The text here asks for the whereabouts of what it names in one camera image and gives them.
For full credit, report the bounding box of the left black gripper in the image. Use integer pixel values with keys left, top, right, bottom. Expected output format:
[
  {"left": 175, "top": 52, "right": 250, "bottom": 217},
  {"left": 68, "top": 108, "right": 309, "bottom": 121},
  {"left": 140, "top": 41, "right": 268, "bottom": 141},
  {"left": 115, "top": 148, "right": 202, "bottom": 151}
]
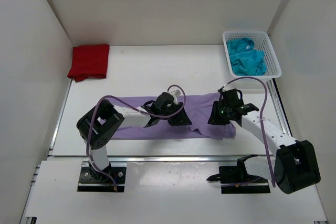
[{"left": 159, "top": 102, "right": 192, "bottom": 126}]

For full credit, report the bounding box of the purple t shirt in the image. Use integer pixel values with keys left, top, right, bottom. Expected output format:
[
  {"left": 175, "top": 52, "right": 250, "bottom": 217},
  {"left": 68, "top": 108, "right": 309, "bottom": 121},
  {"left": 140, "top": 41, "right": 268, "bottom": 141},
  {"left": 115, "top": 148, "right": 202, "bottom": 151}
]
[{"left": 112, "top": 93, "right": 236, "bottom": 140}]

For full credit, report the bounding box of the teal t shirt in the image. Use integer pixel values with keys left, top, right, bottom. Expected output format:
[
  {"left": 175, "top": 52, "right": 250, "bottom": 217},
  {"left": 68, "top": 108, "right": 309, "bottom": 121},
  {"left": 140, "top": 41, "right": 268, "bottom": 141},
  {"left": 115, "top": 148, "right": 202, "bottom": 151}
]
[{"left": 226, "top": 38, "right": 267, "bottom": 76}]

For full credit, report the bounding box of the red t shirt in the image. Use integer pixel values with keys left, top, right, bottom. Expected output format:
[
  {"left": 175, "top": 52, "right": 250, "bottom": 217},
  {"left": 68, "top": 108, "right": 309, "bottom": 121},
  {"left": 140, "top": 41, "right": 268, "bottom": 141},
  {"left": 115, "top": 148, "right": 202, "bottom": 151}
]
[{"left": 67, "top": 44, "right": 110, "bottom": 82}]

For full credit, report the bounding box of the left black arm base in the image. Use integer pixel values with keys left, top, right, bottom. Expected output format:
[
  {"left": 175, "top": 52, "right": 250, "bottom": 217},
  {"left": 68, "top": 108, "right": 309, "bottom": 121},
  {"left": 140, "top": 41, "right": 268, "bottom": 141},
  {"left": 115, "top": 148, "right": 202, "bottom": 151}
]
[{"left": 77, "top": 162, "right": 127, "bottom": 193}]

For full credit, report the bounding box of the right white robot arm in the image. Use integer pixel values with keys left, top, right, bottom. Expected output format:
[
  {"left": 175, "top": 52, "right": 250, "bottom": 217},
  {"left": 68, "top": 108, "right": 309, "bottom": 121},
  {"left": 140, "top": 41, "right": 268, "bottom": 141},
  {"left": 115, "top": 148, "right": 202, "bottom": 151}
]
[{"left": 207, "top": 88, "right": 321, "bottom": 194}]

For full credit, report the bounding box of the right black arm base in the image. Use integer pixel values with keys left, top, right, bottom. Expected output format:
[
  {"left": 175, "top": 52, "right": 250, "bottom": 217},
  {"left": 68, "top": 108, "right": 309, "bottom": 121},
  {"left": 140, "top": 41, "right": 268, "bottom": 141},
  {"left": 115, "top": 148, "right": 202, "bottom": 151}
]
[{"left": 206, "top": 154, "right": 270, "bottom": 194}]

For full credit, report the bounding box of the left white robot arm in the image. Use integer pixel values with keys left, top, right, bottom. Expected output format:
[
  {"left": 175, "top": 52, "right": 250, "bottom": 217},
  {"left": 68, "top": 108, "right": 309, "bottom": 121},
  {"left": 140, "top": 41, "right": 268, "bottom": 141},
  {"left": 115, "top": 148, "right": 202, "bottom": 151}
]
[{"left": 76, "top": 89, "right": 192, "bottom": 182}]

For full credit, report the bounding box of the white plastic basket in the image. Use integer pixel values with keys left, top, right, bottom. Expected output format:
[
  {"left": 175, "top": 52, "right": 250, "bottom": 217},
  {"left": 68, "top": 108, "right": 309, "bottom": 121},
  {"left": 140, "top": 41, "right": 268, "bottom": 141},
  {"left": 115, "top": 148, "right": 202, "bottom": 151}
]
[{"left": 222, "top": 30, "right": 282, "bottom": 82}]

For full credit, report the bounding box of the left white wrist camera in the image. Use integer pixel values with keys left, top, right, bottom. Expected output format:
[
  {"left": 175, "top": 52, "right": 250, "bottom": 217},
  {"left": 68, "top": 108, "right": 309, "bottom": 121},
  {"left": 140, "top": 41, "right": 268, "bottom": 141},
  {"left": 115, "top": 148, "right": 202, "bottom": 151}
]
[{"left": 169, "top": 90, "right": 181, "bottom": 103}]

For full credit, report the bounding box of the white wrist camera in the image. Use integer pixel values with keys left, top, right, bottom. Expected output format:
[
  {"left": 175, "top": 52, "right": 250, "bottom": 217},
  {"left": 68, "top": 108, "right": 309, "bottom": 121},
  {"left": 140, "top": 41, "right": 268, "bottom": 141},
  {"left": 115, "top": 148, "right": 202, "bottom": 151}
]
[
  {"left": 218, "top": 84, "right": 228, "bottom": 94},
  {"left": 169, "top": 90, "right": 181, "bottom": 103}
]

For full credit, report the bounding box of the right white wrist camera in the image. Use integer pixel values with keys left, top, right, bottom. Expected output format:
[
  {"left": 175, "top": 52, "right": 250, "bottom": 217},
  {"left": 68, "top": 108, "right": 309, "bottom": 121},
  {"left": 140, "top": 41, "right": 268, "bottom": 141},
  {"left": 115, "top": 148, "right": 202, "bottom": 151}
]
[{"left": 218, "top": 84, "right": 228, "bottom": 94}]

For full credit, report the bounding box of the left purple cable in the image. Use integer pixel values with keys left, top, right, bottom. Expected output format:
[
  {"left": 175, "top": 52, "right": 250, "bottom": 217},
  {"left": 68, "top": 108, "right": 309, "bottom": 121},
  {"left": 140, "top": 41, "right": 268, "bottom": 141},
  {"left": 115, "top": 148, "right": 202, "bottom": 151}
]
[{"left": 85, "top": 84, "right": 187, "bottom": 190}]

